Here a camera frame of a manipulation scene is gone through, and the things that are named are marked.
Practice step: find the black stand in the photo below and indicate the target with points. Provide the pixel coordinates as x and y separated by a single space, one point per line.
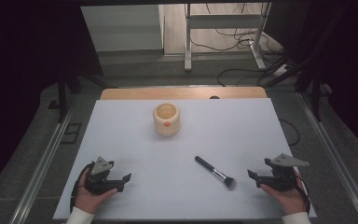
315 93
62 93

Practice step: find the white metal desk frame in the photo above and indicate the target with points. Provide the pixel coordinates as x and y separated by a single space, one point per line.
187 37

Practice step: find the wooden table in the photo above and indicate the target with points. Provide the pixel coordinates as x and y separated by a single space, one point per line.
183 93

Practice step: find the white cabinet panel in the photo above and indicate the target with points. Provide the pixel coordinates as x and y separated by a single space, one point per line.
121 28

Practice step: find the aluminium rail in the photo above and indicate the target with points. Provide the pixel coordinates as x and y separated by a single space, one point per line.
43 161
332 146

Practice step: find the white power strip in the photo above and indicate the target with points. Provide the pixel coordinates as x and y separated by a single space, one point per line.
281 70

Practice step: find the person's left hand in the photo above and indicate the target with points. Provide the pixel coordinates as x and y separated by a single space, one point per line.
87 200

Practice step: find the dark curtain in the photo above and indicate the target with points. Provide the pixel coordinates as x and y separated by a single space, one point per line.
348 46
28 46

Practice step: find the white table sheet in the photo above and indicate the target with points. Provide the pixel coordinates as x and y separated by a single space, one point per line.
180 146

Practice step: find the black makeup brush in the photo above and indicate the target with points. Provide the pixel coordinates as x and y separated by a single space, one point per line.
214 171

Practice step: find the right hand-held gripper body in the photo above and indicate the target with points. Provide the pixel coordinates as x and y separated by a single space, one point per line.
284 177

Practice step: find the black floor frame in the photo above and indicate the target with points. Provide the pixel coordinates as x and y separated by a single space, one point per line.
71 133

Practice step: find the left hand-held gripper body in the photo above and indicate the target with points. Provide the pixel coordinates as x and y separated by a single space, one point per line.
98 180

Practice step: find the person's right hand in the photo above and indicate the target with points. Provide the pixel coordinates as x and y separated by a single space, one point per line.
292 200

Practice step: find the cream ringed cup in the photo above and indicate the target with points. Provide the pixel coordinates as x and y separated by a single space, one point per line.
166 121

